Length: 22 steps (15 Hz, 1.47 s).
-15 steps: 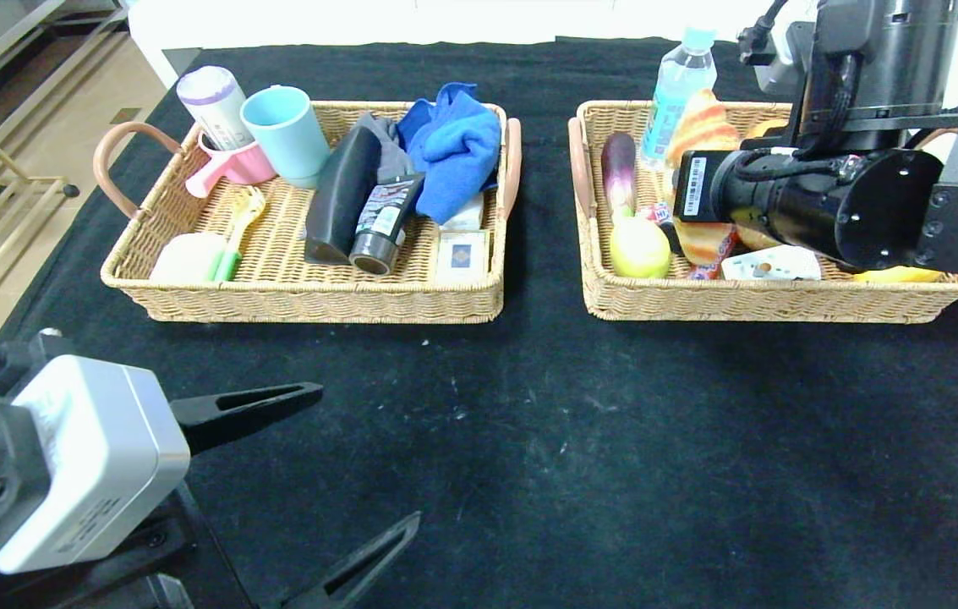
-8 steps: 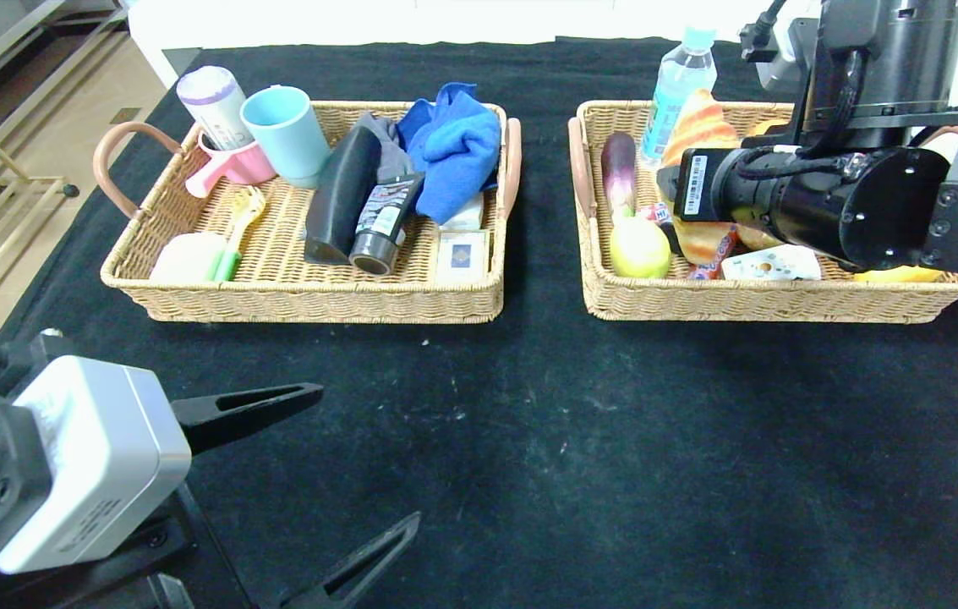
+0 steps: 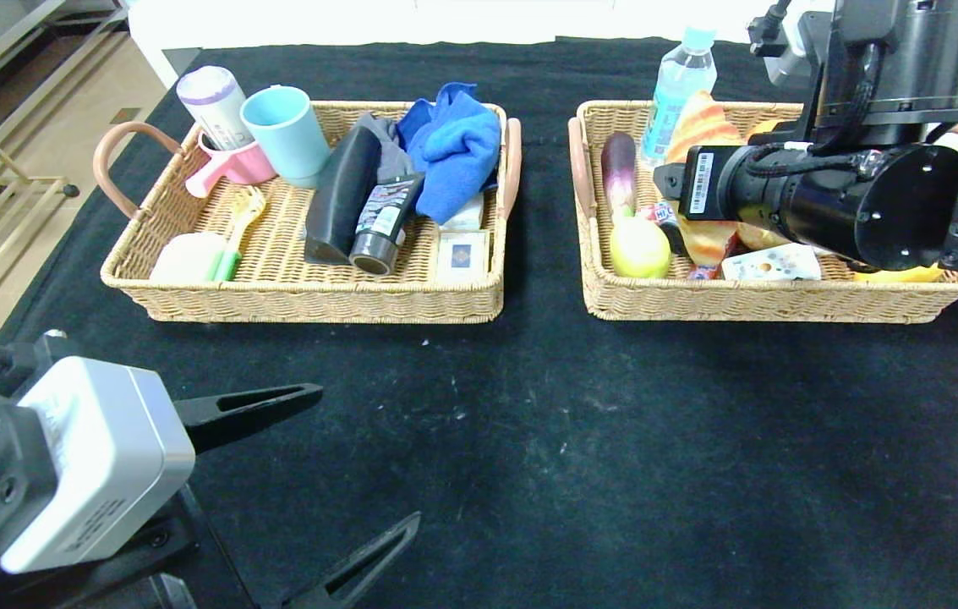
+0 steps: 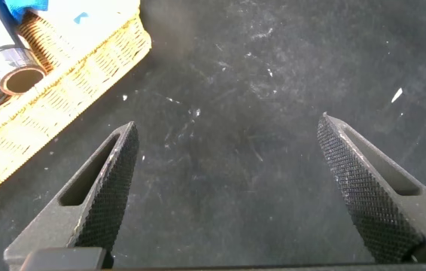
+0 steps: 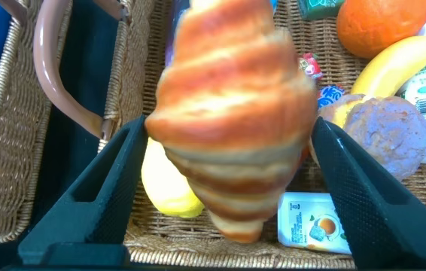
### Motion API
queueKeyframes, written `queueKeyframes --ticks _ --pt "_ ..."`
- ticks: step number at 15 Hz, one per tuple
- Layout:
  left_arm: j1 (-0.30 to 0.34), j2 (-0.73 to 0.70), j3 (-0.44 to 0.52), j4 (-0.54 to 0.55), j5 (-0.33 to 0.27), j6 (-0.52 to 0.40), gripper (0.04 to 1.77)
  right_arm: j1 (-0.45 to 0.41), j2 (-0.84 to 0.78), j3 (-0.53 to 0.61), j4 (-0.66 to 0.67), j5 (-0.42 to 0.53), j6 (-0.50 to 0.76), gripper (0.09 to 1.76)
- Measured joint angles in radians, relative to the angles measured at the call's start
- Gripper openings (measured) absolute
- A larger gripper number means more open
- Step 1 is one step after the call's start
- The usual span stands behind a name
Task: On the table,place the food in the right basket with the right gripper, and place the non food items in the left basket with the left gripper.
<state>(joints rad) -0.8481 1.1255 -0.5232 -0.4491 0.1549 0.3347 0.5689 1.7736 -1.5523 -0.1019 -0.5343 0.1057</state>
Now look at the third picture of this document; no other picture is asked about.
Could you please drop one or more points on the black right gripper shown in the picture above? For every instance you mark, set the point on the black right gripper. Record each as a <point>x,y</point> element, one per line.
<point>701,182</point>

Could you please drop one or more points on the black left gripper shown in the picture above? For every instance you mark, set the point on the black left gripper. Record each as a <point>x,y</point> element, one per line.
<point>140,567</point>

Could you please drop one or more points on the striped golden croissant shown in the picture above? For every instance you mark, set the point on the striped golden croissant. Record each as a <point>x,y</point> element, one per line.
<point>703,123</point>

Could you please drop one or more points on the yellow lemon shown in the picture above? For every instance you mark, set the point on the yellow lemon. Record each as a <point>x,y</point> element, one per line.
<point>637,247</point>

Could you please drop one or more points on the round cream puff bread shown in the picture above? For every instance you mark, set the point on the round cream puff bread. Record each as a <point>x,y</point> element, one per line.
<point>762,237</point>

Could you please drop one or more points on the black cosmetic tube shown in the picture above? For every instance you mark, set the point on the black cosmetic tube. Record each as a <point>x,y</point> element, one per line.
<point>385,220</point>

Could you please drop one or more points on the black leather glasses case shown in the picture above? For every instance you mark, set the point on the black leather glasses case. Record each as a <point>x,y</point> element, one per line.
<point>343,194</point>

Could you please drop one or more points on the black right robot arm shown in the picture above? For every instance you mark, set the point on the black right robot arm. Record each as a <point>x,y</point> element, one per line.
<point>884,169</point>

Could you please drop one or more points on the red white candy roll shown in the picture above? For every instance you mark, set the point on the red white candy roll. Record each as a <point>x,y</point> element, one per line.
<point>656,211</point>

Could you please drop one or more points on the purple eggplant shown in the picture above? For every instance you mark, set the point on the purple eggplant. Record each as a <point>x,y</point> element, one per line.
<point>619,169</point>

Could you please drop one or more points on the clear water bottle blue label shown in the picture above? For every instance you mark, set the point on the clear water bottle blue label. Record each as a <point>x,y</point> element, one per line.
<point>673,85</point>

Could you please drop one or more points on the orange blue candy roll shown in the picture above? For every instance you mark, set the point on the orange blue candy roll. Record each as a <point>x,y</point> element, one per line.
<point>705,272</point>

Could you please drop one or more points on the orange fruit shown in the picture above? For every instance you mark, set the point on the orange fruit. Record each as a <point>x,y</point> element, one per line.
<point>764,128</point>

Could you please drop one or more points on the plain white small box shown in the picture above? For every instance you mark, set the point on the plain white small box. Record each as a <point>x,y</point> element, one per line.
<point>466,216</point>

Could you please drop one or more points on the blue cloth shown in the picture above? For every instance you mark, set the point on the blue cloth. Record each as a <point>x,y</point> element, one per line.
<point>453,150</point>

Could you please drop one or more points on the card box blue diamond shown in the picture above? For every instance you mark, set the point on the card box blue diamond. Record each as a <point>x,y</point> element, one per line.
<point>462,256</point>

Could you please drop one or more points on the yellow pear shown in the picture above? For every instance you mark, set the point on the yellow pear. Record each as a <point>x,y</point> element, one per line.
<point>901,275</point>

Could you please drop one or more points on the pale white soap bar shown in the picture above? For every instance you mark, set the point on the pale white soap bar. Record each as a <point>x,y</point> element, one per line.
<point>188,257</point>

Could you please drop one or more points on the black table cloth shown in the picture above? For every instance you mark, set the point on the black table cloth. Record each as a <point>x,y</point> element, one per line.
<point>572,465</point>

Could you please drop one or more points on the grey cloth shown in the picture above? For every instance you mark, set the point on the grey cloth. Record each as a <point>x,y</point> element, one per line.
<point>394,152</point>

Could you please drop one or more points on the light blue plastic cup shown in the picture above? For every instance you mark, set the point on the light blue plastic cup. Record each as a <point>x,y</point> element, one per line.
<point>291,142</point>

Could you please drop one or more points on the white background table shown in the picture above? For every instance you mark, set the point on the white background table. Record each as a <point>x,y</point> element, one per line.
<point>318,25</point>

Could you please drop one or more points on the white tumbler lilac lid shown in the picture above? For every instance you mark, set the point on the white tumbler lilac lid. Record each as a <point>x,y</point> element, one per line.
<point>215,103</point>

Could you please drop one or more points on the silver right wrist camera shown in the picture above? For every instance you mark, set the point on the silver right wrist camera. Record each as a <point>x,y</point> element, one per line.
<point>800,46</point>

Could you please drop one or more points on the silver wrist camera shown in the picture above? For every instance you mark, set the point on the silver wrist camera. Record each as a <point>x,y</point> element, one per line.
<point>800,46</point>
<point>98,457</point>

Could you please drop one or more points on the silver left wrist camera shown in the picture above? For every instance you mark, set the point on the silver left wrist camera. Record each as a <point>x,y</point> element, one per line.
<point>98,457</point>

